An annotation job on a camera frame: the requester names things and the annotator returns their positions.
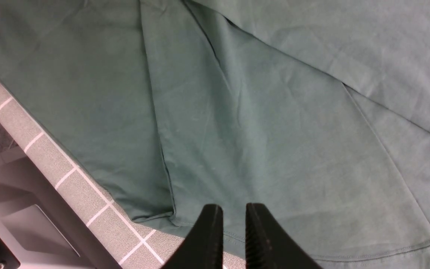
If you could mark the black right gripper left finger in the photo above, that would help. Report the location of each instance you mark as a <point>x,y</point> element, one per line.
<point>203,246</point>

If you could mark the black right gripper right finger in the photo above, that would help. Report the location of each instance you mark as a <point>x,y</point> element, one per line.
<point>268,246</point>

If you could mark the green long-sleeved shirt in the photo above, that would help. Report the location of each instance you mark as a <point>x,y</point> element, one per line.
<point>319,109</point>

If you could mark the grey checkered tablecloth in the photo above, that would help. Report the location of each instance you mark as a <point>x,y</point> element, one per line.
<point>133,246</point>

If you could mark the grey metal table frame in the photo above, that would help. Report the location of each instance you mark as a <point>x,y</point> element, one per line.
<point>38,229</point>

